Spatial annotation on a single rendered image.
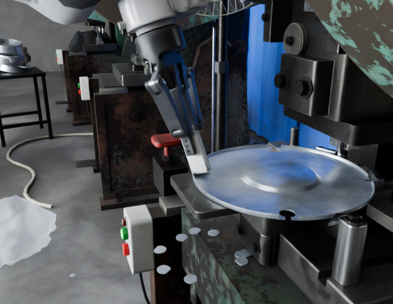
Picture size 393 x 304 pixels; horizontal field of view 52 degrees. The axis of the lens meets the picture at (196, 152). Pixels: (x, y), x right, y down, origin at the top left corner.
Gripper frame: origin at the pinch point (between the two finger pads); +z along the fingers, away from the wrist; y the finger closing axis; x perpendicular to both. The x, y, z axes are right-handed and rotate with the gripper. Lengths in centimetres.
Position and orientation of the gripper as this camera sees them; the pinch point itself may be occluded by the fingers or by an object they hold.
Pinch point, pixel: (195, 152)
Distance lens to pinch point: 66.6
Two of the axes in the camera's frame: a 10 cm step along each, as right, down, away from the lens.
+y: -4.1, 3.2, -8.6
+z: 3.0, 9.3, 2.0
